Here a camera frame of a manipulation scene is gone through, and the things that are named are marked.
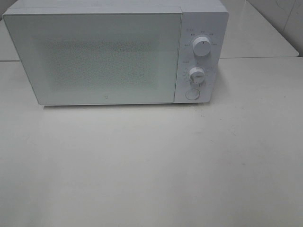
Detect round white door button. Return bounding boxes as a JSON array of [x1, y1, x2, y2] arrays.
[[186, 89, 200, 100]]

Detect white microwave knob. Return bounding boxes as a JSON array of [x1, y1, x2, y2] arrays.
[[191, 35, 212, 57], [188, 67, 206, 85]]

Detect white microwave door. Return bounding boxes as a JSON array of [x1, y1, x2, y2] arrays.
[[4, 13, 181, 105]]

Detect white microwave oven body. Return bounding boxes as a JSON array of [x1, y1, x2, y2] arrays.
[[2, 0, 229, 106]]

